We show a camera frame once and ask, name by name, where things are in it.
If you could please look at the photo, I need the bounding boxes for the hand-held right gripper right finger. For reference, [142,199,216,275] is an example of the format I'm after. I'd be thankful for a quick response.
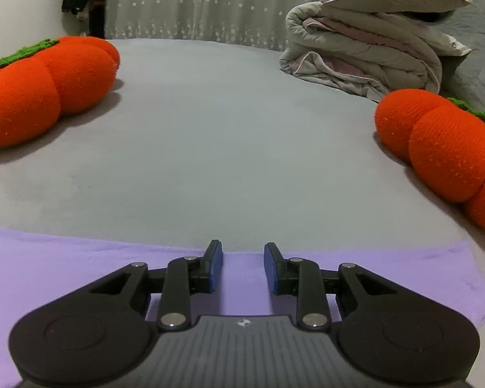
[264,242,399,330]

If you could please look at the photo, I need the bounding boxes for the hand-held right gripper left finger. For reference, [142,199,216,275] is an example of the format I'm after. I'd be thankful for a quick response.
[89,239,223,330]

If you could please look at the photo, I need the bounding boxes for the purple garment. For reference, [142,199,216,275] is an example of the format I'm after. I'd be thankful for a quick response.
[0,226,485,388]

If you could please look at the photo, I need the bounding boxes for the grey bed cover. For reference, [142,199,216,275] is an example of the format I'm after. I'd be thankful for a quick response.
[0,38,485,388]

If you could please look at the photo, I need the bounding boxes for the orange pumpkin cushion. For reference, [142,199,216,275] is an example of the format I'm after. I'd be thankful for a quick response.
[374,89,485,236]
[0,36,121,149]

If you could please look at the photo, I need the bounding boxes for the folded grey quilt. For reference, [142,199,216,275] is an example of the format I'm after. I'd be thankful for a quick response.
[280,1,473,103]

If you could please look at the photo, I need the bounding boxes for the grey star-print curtain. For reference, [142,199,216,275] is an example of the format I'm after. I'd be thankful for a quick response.
[105,0,328,51]

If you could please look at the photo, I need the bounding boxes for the dark grey textured blanket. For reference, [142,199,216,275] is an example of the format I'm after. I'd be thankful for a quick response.
[440,0,485,118]

